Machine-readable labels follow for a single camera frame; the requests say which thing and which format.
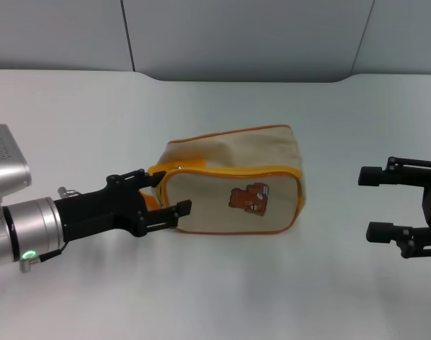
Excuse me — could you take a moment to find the beige bag with orange trim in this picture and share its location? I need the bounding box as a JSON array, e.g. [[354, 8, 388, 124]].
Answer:
[[139, 124, 307, 236]]

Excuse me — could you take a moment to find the thin dark left arm cable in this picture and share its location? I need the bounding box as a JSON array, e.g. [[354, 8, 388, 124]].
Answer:
[[19, 244, 68, 273]]

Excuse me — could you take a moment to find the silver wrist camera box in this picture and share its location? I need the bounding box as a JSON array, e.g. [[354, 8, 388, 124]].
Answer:
[[0, 123, 33, 207]]

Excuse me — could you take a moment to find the silver cable connector plug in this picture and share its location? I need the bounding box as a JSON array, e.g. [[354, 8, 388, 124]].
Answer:
[[57, 186, 82, 198]]

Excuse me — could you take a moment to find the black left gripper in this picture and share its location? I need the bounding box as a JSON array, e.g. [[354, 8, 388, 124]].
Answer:
[[53, 169, 192, 244]]

